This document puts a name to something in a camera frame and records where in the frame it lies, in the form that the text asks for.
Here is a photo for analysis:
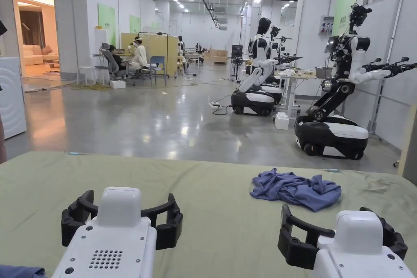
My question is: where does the wooden crate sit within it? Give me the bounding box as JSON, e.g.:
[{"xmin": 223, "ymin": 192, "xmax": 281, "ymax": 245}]
[{"xmin": 211, "ymin": 48, "xmax": 229, "ymax": 62}]

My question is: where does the white power strip with cable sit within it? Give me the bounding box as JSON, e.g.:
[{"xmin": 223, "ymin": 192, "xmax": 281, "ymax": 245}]
[{"xmin": 208, "ymin": 95, "xmax": 234, "ymax": 116}]

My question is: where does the grey office chair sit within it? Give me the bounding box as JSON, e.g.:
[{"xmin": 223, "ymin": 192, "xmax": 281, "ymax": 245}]
[{"xmin": 100, "ymin": 42, "xmax": 122, "ymax": 87}]

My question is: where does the black and white wheeled robot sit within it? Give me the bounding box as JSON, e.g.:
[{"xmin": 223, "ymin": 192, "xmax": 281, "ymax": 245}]
[
  {"xmin": 230, "ymin": 17, "xmax": 303, "ymax": 117},
  {"xmin": 260, "ymin": 25, "xmax": 304, "ymax": 105},
  {"xmin": 294, "ymin": 3, "xmax": 417, "ymax": 161}
]

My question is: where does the cream sofa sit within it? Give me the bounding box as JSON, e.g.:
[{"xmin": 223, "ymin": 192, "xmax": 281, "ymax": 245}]
[{"xmin": 19, "ymin": 45, "xmax": 60, "ymax": 67}]

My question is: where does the crumpled blue shirt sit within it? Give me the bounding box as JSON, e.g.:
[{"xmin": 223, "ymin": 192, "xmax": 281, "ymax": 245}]
[{"xmin": 250, "ymin": 167, "xmax": 342, "ymax": 213}]

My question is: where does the white foam box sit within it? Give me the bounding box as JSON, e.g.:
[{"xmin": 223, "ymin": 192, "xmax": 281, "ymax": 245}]
[{"xmin": 275, "ymin": 112, "xmax": 290, "ymax": 131}]

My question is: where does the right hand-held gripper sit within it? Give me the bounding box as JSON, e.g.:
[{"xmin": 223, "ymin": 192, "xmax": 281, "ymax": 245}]
[{"xmin": 277, "ymin": 204, "xmax": 415, "ymax": 278}]

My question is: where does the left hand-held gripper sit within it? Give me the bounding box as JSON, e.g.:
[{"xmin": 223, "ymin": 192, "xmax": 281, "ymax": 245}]
[{"xmin": 52, "ymin": 186, "xmax": 184, "ymax": 278}]

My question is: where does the white washing machine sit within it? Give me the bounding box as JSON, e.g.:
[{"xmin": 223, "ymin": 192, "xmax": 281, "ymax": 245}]
[{"xmin": 0, "ymin": 56, "xmax": 28, "ymax": 140}]

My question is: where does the black clothes rack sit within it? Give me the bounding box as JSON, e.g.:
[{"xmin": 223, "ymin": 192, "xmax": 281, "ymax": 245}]
[{"xmin": 134, "ymin": 32, "xmax": 178, "ymax": 79}]

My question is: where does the grey electric wall box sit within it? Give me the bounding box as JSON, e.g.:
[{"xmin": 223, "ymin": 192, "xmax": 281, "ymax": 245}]
[{"xmin": 320, "ymin": 14, "xmax": 336, "ymax": 35}]

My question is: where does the blue plastic chair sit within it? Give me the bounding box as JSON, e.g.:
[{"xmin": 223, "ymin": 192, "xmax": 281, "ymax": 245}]
[{"xmin": 143, "ymin": 55, "xmax": 167, "ymax": 87}]

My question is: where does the bed with pale green sheet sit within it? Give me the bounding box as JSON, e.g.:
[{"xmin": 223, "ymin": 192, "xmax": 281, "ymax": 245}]
[{"xmin": 0, "ymin": 151, "xmax": 417, "ymax": 278}]

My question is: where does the black standing fan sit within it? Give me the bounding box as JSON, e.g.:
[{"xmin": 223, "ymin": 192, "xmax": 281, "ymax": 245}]
[{"xmin": 229, "ymin": 56, "xmax": 245, "ymax": 82}]

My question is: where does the white table with cloths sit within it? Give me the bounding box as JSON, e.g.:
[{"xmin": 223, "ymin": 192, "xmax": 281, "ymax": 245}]
[{"xmin": 274, "ymin": 67, "xmax": 334, "ymax": 116}]

